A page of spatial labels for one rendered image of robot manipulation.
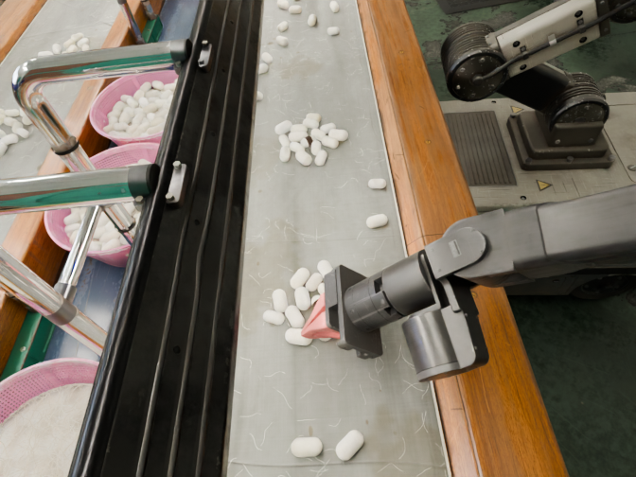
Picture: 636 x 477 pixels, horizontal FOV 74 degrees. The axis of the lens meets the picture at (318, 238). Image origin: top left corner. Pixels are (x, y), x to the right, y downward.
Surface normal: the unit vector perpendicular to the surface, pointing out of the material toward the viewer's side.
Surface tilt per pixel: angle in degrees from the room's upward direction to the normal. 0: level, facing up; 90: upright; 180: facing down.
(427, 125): 0
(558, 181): 0
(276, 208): 0
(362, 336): 49
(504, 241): 39
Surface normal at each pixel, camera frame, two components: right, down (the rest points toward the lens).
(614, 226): -0.64, -0.18
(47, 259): 0.99, -0.09
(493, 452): -0.10, -0.59
